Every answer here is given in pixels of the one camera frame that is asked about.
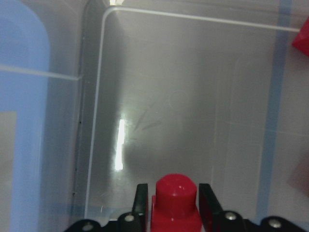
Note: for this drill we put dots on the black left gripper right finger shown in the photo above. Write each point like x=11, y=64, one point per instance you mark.
x=209, y=208

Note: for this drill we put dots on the clear plastic storage box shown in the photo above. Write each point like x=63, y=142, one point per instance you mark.
x=137, y=89

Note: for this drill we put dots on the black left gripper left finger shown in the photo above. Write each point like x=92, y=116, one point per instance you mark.
x=140, y=205

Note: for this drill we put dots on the red block front pair left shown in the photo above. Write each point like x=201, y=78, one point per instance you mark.
x=301, y=41

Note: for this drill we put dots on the blue plastic tray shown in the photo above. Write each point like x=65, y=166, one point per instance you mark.
x=24, y=57

